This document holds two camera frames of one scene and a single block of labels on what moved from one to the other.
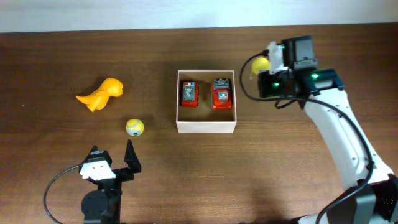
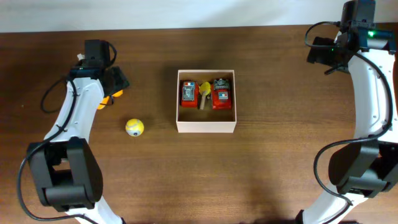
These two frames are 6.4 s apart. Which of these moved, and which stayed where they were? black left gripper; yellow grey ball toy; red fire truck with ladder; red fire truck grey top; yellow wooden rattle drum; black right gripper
Moved: black left gripper; yellow wooden rattle drum; black right gripper
Stayed: red fire truck grey top; yellow grey ball toy; red fire truck with ladder
